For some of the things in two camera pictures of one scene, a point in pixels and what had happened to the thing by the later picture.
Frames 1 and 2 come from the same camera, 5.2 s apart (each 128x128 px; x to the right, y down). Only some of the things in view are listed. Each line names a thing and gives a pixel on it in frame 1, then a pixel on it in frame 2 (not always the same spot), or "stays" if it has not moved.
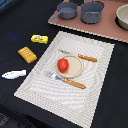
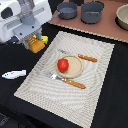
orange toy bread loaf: (27, 55) → (35, 45)
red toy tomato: (63, 65) stays
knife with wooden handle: (89, 58) stays
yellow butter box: (37, 38) stays
